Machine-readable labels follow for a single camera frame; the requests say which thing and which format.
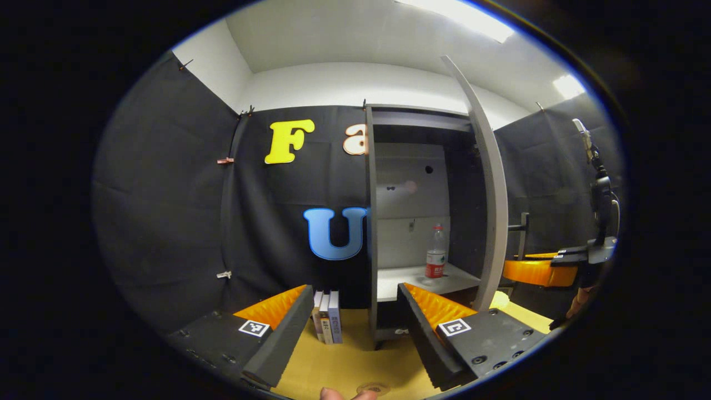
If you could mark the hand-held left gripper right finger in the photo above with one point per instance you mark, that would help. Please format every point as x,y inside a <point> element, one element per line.
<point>427,344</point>

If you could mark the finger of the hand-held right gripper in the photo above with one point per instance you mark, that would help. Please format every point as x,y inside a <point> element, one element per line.
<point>539,273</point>
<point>572,253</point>

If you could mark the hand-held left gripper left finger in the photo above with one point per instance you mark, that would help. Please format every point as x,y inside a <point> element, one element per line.
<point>283,339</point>

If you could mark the clear plastic bottle red cap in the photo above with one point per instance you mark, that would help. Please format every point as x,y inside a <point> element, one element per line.
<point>436,261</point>

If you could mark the dark grey cabinet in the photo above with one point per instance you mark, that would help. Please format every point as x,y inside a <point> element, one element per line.
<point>411,178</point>

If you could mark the thin beige book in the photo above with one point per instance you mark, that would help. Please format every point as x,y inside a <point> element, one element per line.
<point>316,316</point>

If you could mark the white book yellow spine print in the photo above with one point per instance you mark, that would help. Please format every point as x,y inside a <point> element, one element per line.
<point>325,322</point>

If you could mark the yellow crumpled object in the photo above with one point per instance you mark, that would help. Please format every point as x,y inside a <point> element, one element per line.
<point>499,300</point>

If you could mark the blue-grey book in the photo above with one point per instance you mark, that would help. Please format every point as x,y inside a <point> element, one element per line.
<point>335,319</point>

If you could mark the black backdrop cloth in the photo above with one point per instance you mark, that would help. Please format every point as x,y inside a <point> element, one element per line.
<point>166,194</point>

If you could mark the copper clip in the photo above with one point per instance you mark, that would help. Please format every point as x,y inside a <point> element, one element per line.
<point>225,161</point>

